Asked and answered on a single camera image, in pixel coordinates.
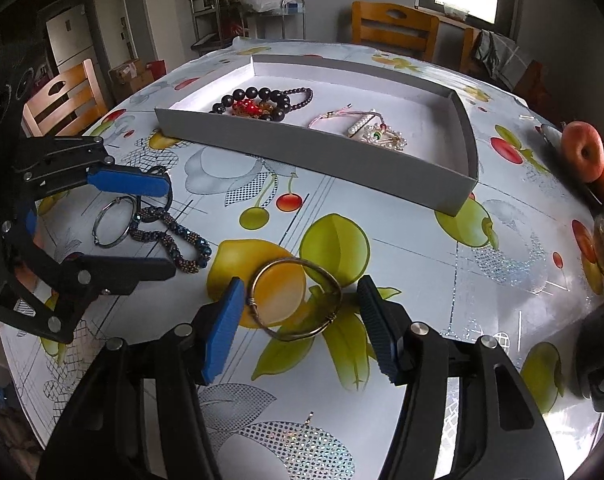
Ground small purple bead bracelet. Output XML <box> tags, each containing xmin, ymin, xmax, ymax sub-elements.
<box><xmin>281</xmin><ymin>86</ymin><xmax>315</xmax><ymax>114</ymax></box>

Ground white shallow cardboard tray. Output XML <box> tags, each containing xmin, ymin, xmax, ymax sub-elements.
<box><xmin>156</xmin><ymin>54</ymin><xmax>479</xmax><ymax>216</ymax></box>

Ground metal wire rack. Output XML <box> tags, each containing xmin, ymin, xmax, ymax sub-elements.
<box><xmin>241</xmin><ymin>0</ymin><xmax>308</xmax><ymax>40</ymax></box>

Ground gold bangle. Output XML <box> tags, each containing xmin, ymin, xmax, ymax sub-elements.
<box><xmin>245</xmin><ymin>257</ymin><xmax>344</xmax><ymax>343</ymax></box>

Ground white refrigerator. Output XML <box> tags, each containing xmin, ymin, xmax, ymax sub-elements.
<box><xmin>46</xmin><ymin>4</ymin><xmax>99</xmax><ymax>73</ymax></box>

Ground cardboard box on floor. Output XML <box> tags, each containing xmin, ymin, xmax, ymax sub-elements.
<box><xmin>109</xmin><ymin>58</ymin><xmax>153</xmax><ymax>103</ymax></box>

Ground grey clothes on chair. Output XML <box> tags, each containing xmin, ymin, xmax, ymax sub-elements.
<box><xmin>473</xmin><ymin>30</ymin><xmax>529</xmax><ymax>91</ymax></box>

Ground dark beaded rope bracelet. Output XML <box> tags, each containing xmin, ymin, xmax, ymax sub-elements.
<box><xmin>127</xmin><ymin>205</ymin><xmax>213</xmax><ymax>274</ymax></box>

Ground fruit pattern tablecloth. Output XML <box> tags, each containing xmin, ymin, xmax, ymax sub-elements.
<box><xmin>2</xmin><ymin>41</ymin><xmax>602</xmax><ymax>479</ymax></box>

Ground dark shelving unit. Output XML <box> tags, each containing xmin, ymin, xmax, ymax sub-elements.
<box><xmin>188</xmin><ymin>0</ymin><xmax>248</xmax><ymax>55</ymax></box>

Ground large red apple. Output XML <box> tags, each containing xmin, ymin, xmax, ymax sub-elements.
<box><xmin>561</xmin><ymin>122</ymin><xmax>604</xmax><ymax>183</ymax></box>

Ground silver ring bangle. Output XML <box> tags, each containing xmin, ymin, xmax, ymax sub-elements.
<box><xmin>92</xmin><ymin>195</ymin><xmax>138</xmax><ymax>249</ymax></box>

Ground wooden chair left side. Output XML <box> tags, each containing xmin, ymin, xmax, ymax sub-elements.
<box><xmin>22</xmin><ymin>58</ymin><xmax>107</xmax><ymax>136</ymax></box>

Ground wooden chair by window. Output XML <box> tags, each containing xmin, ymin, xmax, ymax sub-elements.
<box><xmin>351</xmin><ymin>1</ymin><xmax>440</xmax><ymax>62</ymax></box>

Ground black bead bracelet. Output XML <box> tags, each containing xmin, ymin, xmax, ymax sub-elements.
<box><xmin>210</xmin><ymin>86</ymin><xmax>292</xmax><ymax>123</ymax></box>

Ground pearl bar hair clip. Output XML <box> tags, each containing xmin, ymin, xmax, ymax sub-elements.
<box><xmin>346</xmin><ymin>114</ymin><xmax>376</xmax><ymax>138</ymax></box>

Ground red bead gold brooch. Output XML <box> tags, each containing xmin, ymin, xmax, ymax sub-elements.
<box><xmin>230</xmin><ymin>98</ymin><xmax>275</xmax><ymax>118</ymax></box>

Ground wooden chair with clothes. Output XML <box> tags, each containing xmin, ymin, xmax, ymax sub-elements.
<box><xmin>460</xmin><ymin>30</ymin><xmax>543</xmax><ymax>100</ymax></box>

